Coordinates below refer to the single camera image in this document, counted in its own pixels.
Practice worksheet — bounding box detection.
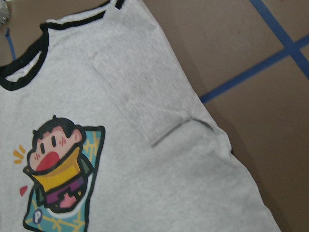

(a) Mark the grey cartoon print t-shirt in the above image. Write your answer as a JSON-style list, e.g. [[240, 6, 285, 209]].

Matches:
[[0, 0, 279, 232]]

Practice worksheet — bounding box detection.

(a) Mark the blue tape line lengthwise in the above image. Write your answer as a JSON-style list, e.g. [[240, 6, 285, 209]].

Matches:
[[250, 0, 309, 80]]

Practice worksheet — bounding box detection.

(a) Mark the blue tape line crosswise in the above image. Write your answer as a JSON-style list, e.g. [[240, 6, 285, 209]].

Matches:
[[200, 35, 309, 103]]

